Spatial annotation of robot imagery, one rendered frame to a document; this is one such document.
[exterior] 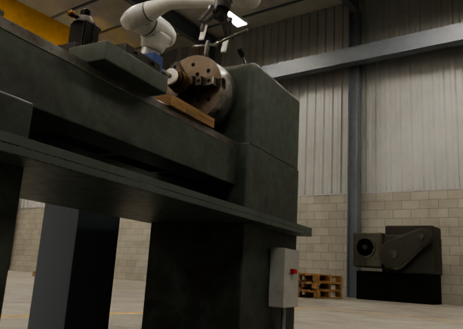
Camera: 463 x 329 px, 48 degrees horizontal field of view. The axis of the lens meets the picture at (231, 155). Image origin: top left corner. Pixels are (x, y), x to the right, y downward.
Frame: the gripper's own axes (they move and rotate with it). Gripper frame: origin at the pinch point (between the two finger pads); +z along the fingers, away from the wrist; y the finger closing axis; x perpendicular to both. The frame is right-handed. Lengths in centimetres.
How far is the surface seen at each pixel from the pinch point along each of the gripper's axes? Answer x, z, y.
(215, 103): -11.7, 27.7, -0.3
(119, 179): -56, 71, -64
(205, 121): -22.3, 39.2, -12.3
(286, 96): -2, 6, 53
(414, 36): 400, -437, 886
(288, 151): -5, 33, 60
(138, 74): -40, 38, -57
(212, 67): -6.1, 12.4, -2.0
